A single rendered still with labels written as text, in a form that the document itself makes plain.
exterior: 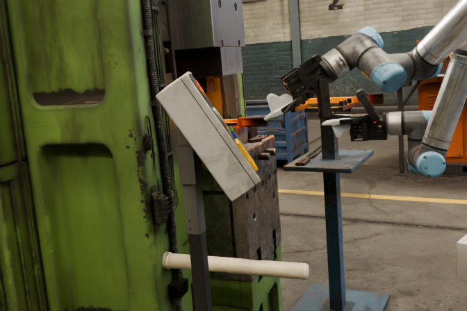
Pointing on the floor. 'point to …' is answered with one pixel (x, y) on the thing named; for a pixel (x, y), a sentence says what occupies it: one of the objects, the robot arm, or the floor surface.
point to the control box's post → (197, 241)
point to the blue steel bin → (283, 129)
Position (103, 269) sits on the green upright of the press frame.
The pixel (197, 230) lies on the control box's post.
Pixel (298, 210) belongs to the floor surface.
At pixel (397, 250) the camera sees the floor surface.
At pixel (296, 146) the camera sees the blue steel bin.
